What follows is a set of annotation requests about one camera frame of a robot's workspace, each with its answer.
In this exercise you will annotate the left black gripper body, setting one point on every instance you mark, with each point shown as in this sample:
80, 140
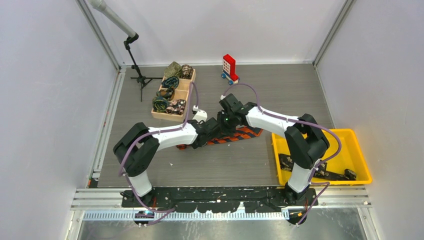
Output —
199, 146

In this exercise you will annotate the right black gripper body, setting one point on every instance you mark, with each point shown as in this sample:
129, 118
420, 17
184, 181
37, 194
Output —
227, 122

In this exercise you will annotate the orange navy striped tie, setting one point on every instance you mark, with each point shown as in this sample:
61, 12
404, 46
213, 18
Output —
241, 133

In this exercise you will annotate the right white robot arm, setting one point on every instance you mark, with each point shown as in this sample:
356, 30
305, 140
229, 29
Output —
306, 141

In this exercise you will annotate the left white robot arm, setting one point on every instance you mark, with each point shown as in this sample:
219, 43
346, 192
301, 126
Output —
137, 148

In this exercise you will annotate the black pink floral rolled tie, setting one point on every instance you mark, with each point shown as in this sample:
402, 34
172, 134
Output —
176, 107

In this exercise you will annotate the wooden compartment tray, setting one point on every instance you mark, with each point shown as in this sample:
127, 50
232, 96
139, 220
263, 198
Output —
181, 92

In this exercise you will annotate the red toy block car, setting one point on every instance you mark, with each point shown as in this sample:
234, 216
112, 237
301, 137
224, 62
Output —
229, 69

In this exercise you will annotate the dark green rolled tie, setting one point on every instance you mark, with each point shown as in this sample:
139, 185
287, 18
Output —
166, 93

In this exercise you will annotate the navy yellow rolled tie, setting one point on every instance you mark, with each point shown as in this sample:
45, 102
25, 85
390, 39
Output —
160, 104

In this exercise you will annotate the teal navy rolled tie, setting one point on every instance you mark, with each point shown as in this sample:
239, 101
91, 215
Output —
170, 83

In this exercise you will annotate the brown floral rolled tie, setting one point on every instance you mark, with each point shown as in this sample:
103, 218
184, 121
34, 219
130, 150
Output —
186, 71

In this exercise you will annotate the olive green rolled tie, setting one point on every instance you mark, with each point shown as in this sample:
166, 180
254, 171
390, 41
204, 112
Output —
173, 70

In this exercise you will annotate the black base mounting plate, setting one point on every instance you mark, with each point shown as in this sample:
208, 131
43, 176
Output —
253, 199

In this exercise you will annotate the black microphone stand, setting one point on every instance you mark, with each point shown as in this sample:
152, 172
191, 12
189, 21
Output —
141, 79

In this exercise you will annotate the yellow plastic bin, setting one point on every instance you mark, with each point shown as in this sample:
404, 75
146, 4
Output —
350, 157

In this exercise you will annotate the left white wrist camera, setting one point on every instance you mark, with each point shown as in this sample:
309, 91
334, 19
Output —
199, 114

